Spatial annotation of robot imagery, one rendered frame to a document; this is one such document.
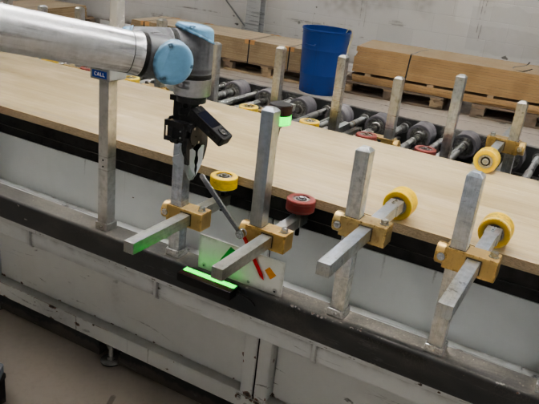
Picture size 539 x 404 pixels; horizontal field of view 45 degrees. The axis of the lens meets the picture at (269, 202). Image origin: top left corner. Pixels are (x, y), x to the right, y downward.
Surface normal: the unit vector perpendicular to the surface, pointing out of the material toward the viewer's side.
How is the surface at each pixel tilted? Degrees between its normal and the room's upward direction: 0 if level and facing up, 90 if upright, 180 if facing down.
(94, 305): 90
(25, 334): 0
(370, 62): 90
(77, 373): 0
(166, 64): 91
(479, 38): 90
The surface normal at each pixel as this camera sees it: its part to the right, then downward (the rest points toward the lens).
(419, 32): -0.40, 0.30
